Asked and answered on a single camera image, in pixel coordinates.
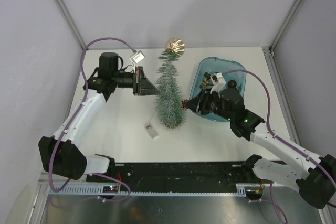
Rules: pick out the clear plastic packet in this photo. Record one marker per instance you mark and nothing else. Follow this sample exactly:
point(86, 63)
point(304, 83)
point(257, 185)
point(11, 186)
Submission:
point(152, 132)

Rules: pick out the small frosted christmas tree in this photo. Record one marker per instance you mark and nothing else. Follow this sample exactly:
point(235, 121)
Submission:
point(168, 102)

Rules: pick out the dark red bauble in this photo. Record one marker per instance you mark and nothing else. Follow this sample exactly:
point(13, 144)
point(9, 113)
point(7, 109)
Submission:
point(232, 84)

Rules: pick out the right aluminium frame post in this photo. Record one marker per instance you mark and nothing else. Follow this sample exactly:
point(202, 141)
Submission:
point(285, 24)

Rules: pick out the frosted pine cone ornament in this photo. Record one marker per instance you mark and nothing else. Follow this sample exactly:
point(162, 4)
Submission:
point(183, 104)

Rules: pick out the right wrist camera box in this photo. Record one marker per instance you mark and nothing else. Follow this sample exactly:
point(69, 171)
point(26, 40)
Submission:
point(218, 82)

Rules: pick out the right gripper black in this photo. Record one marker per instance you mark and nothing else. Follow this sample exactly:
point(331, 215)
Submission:
point(206, 96)

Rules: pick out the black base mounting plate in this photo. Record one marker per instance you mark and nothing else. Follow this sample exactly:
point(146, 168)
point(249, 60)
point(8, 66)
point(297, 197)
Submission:
point(182, 175)

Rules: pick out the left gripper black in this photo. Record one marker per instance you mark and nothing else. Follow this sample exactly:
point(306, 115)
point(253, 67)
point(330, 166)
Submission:
point(141, 85)

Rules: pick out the aluminium frame post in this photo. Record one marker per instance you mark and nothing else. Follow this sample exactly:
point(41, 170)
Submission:
point(285, 24)
point(61, 5)

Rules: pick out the large silver ribbed bauble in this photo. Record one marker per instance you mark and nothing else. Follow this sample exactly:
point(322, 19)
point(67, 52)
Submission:
point(175, 45)

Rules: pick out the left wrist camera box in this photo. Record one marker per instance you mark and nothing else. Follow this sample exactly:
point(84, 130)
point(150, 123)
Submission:
point(136, 58)

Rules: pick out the left aluminium frame post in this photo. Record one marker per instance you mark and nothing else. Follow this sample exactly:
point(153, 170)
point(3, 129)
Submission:
point(61, 5)

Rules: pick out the grey slotted cable duct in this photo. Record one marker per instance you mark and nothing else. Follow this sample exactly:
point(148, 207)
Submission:
point(114, 190)

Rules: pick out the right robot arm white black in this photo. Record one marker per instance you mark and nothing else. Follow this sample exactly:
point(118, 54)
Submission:
point(308, 173)

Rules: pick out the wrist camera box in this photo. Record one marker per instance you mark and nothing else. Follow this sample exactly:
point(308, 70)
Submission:
point(218, 82)
point(136, 58)

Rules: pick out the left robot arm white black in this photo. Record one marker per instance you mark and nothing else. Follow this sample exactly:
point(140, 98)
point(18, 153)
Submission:
point(60, 153)

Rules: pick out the blue plastic tub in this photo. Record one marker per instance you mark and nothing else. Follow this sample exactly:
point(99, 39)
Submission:
point(236, 72)

